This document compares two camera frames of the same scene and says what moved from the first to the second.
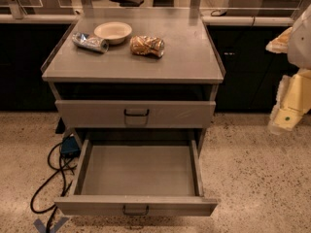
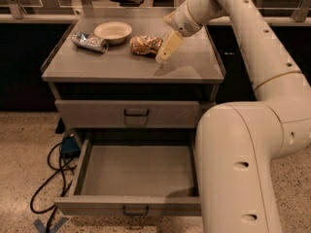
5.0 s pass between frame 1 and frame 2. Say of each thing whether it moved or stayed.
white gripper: moved
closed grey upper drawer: stayed
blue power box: stayed
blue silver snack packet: stayed
